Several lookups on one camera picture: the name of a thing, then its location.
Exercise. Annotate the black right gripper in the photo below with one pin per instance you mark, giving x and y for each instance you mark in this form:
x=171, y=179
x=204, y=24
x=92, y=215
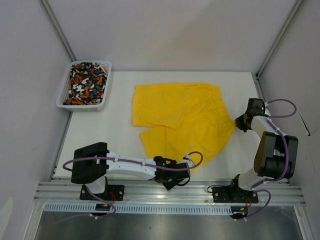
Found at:
x=238, y=123

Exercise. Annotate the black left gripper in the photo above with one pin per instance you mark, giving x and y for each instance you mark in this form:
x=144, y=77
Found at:
x=168, y=185

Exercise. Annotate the yellow shorts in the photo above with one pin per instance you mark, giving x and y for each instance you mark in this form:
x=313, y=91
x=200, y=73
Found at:
x=180, y=118

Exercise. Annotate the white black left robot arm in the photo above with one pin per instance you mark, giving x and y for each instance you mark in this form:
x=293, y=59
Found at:
x=93, y=173

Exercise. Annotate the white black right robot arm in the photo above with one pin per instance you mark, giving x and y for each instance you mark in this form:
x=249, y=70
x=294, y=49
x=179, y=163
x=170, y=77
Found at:
x=276, y=155

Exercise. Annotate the camouflage patterned shorts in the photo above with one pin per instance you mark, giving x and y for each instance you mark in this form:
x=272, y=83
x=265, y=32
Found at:
x=86, y=84

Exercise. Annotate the white plastic basket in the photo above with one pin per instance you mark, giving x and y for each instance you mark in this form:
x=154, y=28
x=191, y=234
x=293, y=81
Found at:
x=63, y=90

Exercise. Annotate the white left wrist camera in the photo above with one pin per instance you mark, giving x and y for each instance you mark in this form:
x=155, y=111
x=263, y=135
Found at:
x=187, y=159

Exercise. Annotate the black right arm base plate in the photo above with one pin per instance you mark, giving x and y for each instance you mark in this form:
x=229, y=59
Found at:
x=228, y=194

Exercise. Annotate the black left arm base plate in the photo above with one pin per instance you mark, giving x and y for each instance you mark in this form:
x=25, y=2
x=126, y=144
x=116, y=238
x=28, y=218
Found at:
x=112, y=193

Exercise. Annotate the white slotted cable duct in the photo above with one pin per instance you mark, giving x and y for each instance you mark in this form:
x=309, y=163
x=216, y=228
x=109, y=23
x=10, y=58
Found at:
x=131, y=208

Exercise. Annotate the aluminium corner post right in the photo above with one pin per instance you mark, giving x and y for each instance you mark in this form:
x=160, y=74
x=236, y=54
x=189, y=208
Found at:
x=280, y=37

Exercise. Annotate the aluminium corner post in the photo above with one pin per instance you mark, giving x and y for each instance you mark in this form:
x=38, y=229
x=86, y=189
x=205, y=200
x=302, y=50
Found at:
x=280, y=37
x=46, y=7

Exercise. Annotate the aluminium corner post left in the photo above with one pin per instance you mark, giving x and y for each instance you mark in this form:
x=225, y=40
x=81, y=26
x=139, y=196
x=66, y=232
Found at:
x=46, y=7

